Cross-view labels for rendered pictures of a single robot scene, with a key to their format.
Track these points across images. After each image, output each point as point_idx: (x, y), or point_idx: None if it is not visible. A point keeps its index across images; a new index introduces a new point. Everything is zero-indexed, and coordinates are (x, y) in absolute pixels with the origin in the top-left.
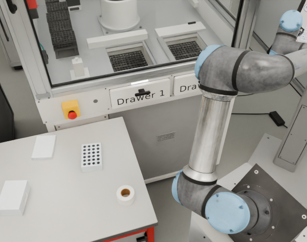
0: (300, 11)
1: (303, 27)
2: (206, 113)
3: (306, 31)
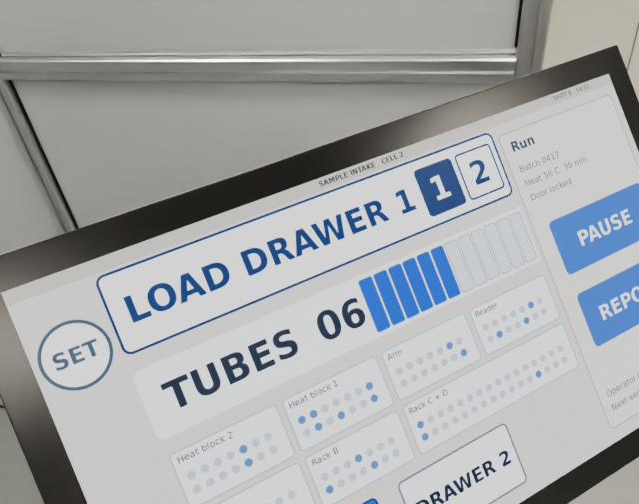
0: (44, 414)
1: (167, 485)
2: None
3: (204, 492)
